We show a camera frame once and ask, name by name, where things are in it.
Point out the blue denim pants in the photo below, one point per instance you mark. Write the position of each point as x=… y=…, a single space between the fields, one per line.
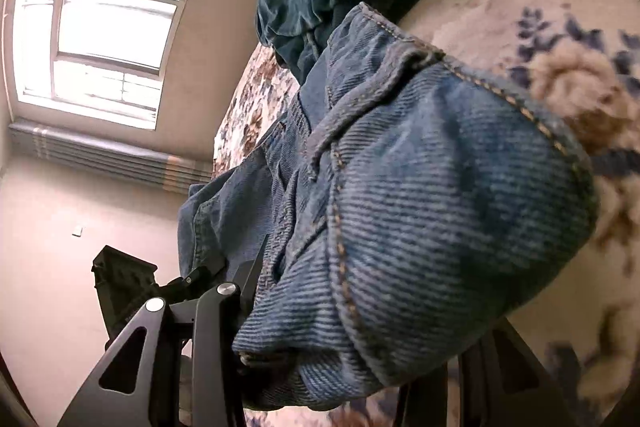
x=425 y=207

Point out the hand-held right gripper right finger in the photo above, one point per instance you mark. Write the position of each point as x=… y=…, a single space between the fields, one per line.
x=500 y=372

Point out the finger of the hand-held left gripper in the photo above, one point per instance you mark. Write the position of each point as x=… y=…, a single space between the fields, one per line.
x=195 y=279

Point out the window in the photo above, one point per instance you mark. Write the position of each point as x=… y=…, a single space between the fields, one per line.
x=100 y=27

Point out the white wall socket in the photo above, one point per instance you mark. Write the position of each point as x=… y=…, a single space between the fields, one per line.
x=77 y=231

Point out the floral bed sheet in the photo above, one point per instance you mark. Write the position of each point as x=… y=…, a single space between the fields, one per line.
x=575 y=32

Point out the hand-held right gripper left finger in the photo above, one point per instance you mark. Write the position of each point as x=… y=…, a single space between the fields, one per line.
x=250 y=277

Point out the wall radiator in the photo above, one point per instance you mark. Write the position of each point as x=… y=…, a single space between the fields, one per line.
x=105 y=157

